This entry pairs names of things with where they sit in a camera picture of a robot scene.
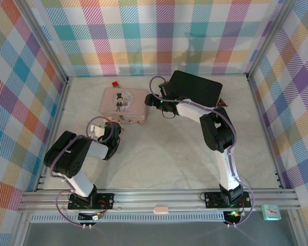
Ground pink wedding tin box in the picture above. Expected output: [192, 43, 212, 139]
[99, 87, 149, 126]

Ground black ribbed aluminium case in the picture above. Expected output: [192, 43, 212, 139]
[164, 69, 223, 109]

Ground pink eraser block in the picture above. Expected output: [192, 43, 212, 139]
[153, 204, 169, 215]

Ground mint green alarm clock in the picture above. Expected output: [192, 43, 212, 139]
[261, 203, 282, 221]

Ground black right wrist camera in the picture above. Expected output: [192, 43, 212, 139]
[158, 82, 171, 98]

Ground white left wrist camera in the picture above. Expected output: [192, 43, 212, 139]
[90, 124, 105, 138]

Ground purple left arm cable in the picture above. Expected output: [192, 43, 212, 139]
[49, 115, 120, 229]

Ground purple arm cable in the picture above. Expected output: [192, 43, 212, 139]
[49, 115, 120, 229]
[148, 75, 255, 228]

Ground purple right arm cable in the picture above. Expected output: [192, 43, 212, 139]
[148, 75, 255, 228]

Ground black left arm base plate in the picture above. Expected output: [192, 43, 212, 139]
[68, 192, 116, 211]

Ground aluminium side rail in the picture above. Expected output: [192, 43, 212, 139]
[246, 74, 290, 189]
[34, 76, 73, 192]

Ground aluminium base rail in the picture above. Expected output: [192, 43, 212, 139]
[17, 189, 300, 214]

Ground grey slotted cable duct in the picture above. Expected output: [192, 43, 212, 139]
[30, 212, 228, 224]

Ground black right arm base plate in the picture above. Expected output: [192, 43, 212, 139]
[203, 191, 253, 209]

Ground aluminium frame post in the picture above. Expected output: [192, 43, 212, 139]
[20, 0, 71, 83]
[246, 0, 295, 81]

